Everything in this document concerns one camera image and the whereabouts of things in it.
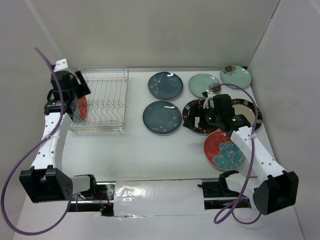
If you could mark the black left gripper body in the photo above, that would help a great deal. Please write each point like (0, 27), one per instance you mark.
(76, 85)

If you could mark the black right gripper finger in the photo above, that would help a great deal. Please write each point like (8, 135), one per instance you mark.
(209, 102)
(191, 113)

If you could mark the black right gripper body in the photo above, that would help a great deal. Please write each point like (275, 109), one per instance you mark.
(194, 116)

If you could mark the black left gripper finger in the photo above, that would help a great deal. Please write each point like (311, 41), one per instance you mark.
(82, 88)
(72, 109)

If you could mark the brown rimmed cream plate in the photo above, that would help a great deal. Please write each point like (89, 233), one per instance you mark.
(246, 108)
(196, 119)

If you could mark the red teal flower plate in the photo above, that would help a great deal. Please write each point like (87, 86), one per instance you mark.
(81, 110)
(223, 153)

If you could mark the light green flower plate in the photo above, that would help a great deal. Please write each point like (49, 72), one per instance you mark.
(236, 75)
(201, 82)

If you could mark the dark blue plate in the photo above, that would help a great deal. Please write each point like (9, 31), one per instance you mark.
(165, 85)
(162, 117)

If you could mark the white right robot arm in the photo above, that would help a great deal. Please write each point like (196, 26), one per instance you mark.
(249, 170)

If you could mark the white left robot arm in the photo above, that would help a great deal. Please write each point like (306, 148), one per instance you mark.
(45, 180)

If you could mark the white taped cover panel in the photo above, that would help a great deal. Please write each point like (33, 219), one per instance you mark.
(158, 198)

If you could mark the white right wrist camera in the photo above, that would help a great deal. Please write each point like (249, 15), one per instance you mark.
(208, 97)

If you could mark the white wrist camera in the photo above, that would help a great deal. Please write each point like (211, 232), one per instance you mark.
(61, 65)
(208, 97)

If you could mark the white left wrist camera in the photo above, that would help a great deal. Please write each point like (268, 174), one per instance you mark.
(61, 65)

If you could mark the chrome wire dish rack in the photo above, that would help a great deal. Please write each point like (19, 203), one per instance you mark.
(107, 103)

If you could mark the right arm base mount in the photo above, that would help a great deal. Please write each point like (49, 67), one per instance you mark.
(214, 197)

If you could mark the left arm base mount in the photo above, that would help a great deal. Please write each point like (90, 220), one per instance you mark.
(100, 200)

